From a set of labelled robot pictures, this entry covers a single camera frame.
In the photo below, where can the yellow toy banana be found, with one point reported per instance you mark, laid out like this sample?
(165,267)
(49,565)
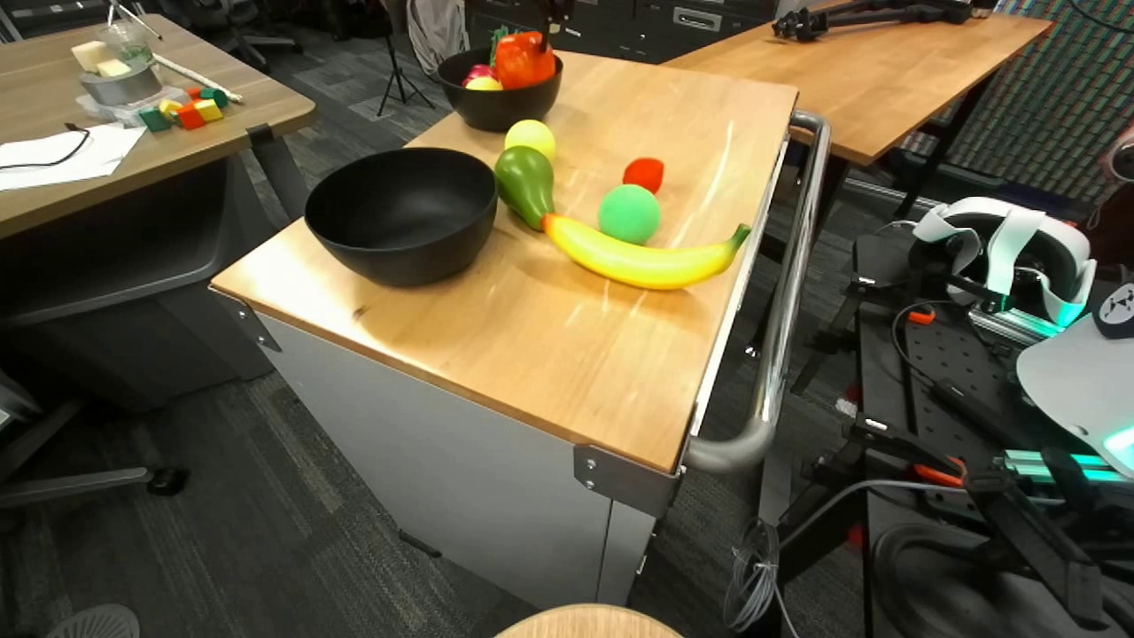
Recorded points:
(637,264)

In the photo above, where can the green toy ball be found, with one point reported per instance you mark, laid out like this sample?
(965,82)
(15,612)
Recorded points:
(628,215)

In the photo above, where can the green toy pear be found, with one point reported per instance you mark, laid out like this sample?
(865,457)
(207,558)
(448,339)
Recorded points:
(526,181)

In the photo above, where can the red toy strawberry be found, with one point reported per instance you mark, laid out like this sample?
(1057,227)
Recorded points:
(647,173)

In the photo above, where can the yellow toy lemon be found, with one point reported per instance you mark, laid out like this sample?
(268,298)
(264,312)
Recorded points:
(531,131)

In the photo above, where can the yellow green toy apple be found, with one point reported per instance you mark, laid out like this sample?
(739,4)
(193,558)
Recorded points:
(483,82)

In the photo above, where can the orange toy bell pepper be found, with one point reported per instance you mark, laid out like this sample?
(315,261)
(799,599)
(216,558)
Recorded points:
(522,63)

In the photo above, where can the white tool cart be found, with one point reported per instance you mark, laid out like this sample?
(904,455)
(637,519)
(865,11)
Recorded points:
(474,438)

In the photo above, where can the black bowl with banana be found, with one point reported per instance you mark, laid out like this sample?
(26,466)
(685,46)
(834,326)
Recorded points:
(404,216)

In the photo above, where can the black bowl with pepper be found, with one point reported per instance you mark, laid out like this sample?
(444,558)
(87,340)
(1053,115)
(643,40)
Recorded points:
(490,111)

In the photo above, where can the round wooden stool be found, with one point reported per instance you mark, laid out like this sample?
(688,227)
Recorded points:
(588,620)

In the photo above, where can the colourful toy blocks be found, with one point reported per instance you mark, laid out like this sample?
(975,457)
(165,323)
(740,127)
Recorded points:
(189,111)

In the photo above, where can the white vr headset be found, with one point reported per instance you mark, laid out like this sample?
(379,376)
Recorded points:
(1015,267)

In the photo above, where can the white paper sheets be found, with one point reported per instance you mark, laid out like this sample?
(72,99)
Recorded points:
(78,153)

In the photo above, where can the wooden office desk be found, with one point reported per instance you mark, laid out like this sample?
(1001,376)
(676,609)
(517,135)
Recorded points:
(39,98)

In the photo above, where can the silver cart handle bar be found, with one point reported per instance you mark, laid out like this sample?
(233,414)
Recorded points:
(750,449)

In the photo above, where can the black camera tripod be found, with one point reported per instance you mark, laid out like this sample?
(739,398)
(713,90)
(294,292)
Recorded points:
(399,82)

